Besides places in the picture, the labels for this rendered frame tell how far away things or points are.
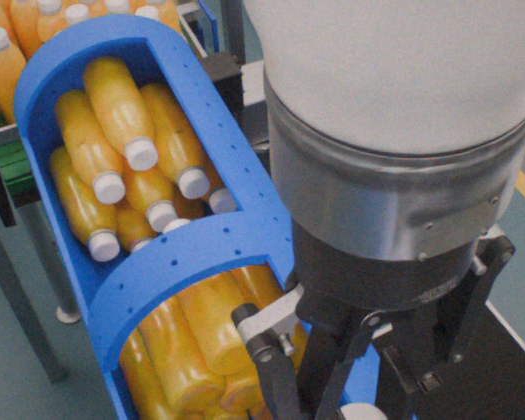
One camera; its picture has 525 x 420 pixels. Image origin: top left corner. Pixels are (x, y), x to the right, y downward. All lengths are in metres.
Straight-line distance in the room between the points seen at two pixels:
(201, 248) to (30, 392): 1.45
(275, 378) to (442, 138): 0.17
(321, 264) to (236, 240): 0.54
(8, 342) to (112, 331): 1.49
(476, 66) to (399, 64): 0.02
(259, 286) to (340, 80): 0.71
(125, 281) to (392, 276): 0.58
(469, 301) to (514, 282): 1.98
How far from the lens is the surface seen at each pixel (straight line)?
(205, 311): 0.84
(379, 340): 2.02
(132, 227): 1.12
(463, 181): 0.24
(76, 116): 1.14
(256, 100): 1.53
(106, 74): 1.12
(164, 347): 0.88
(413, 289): 0.29
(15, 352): 2.30
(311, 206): 0.26
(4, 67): 1.41
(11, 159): 1.45
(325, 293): 0.32
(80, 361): 2.23
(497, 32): 0.19
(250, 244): 0.83
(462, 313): 0.40
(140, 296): 0.82
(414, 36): 0.19
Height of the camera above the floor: 1.88
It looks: 51 degrees down
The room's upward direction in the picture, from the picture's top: 3 degrees counter-clockwise
